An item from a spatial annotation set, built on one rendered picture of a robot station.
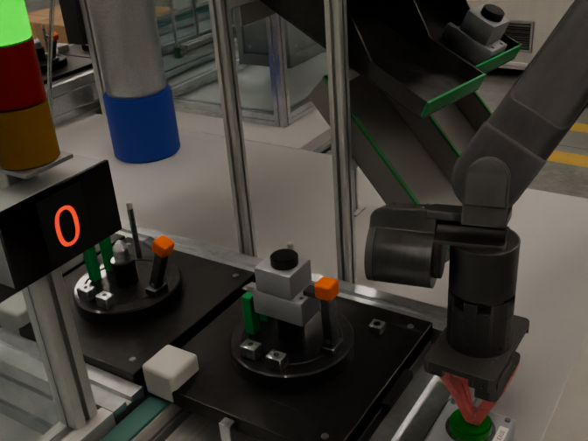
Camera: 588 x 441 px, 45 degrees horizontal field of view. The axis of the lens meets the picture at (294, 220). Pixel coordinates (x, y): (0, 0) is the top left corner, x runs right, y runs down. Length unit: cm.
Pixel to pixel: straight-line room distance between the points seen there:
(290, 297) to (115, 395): 23
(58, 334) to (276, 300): 22
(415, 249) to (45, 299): 34
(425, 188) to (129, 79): 84
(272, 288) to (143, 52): 95
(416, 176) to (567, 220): 43
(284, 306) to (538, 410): 35
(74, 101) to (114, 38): 50
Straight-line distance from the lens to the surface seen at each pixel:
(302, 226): 132
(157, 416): 82
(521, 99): 59
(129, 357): 86
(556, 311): 110
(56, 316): 73
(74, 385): 78
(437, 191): 100
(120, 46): 161
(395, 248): 62
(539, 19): 494
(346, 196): 93
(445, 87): 93
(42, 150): 62
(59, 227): 64
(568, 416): 94
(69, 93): 206
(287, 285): 75
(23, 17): 60
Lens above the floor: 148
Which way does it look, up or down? 27 degrees down
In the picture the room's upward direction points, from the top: 5 degrees counter-clockwise
